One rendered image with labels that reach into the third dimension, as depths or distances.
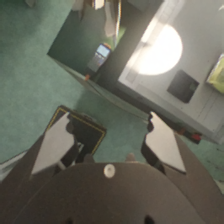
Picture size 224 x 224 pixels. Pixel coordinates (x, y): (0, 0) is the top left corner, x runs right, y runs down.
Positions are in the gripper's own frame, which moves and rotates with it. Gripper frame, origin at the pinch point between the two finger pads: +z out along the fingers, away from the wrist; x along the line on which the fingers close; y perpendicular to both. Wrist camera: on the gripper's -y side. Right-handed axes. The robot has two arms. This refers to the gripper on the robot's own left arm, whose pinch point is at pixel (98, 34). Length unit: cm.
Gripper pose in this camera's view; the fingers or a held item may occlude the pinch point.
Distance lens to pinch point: 39.9
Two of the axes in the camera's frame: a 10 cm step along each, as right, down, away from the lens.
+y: -5.1, 8.3, -2.4
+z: -2.1, 1.5, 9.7
